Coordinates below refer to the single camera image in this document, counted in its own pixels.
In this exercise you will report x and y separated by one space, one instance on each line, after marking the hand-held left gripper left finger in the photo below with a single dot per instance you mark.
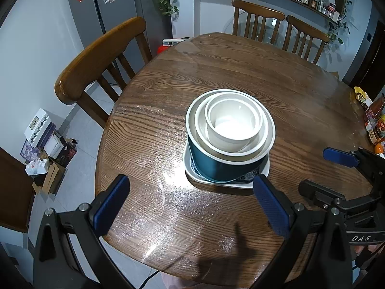
109 204

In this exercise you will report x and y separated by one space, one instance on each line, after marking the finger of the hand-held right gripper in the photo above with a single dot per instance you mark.
321 195
340 157

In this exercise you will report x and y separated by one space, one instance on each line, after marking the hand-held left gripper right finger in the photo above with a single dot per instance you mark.
270 209

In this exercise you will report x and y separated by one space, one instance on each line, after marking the blue square bowl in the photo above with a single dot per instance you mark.
216 168

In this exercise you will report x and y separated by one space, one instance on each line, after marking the white straight-sided bowl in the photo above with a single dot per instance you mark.
231 126

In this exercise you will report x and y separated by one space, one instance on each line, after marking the white round bowl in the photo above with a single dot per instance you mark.
201 126

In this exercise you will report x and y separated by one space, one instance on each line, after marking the cream round bowl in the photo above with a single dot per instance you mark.
190 123

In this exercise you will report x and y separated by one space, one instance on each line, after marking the person's right hand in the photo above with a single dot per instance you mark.
368 249

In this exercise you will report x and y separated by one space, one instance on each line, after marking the orange fruit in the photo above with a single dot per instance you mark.
379 148

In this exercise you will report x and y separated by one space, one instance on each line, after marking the brown sauce jar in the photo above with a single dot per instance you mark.
376 135

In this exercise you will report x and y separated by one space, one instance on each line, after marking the red sauce bottle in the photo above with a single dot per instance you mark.
376 110

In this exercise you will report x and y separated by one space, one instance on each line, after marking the flattened cardboard box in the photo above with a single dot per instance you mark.
49 180

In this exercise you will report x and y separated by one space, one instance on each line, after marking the yellow snack bag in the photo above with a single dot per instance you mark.
362 96

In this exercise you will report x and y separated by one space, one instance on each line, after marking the dark box with red print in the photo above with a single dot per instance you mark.
67 153

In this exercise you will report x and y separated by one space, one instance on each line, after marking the crumpled white tissue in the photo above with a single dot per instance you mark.
37 167

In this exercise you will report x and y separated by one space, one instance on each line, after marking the open white box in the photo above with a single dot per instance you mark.
54 144

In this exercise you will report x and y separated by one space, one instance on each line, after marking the dark wooden cabinet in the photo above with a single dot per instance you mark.
15 192

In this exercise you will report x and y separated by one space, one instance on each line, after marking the purple patterned box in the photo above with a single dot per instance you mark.
30 150

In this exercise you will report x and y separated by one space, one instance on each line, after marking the dark wooden door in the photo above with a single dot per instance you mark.
371 51

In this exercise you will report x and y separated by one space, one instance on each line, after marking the wooden chair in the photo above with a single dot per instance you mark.
309 30
90 63
258 10

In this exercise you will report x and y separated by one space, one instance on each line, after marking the green hanging plant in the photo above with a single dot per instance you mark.
340 24

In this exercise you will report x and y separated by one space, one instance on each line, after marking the red plastic object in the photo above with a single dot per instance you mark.
162 50

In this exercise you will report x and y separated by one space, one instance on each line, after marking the white power strip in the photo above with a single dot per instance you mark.
174 41

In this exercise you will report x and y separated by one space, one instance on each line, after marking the grey refrigerator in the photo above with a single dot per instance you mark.
126 15

